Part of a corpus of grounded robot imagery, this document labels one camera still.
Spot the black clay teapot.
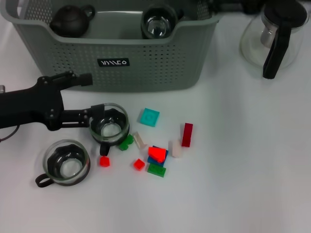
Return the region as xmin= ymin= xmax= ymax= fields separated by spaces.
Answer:
xmin=50 ymin=4 xmax=96 ymax=38

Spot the left gripper cable with plug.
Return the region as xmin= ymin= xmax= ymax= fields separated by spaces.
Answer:
xmin=0 ymin=125 xmax=19 ymax=143

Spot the translucent white building brick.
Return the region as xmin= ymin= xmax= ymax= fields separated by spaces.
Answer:
xmin=133 ymin=131 xmax=149 ymax=153

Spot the red sloped building brick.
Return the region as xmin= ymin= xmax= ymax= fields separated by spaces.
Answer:
xmin=148 ymin=146 xmax=167 ymax=163

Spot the glass carafe with black handle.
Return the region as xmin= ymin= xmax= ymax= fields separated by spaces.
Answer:
xmin=240 ymin=0 xmax=308 ymax=80

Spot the pale pink building brick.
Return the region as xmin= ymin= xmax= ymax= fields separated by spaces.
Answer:
xmin=169 ymin=138 xmax=182 ymax=158

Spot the dark red long brick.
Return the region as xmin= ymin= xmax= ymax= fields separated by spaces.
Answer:
xmin=181 ymin=123 xmax=194 ymax=148

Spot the teal square building brick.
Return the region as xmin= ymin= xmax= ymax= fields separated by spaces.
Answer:
xmin=138 ymin=108 xmax=160 ymax=128

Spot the green flat building brick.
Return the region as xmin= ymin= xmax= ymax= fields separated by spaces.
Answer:
xmin=147 ymin=163 xmax=167 ymax=178

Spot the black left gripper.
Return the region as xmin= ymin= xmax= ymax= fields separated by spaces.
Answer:
xmin=0 ymin=70 xmax=106 ymax=131

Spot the grey-green perforated storage bin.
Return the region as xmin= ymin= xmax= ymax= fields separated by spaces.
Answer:
xmin=0 ymin=0 xmax=228 ymax=94

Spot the glass teacup with black handle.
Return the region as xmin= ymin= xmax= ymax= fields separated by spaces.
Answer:
xmin=88 ymin=102 xmax=130 ymax=156
xmin=140 ymin=4 xmax=186 ymax=39
xmin=35 ymin=139 xmax=91 ymax=188

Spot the blue building brick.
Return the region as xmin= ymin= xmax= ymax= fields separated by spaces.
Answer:
xmin=147 ymin=145 xmax=169 ymax=167

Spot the green notched building brick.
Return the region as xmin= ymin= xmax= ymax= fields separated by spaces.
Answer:
xmin=118 ymin=134 xmax=135 ymax=151

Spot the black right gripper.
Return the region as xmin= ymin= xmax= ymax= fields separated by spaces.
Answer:
xmin=208 ymin=0 xmax=263 ymax=15

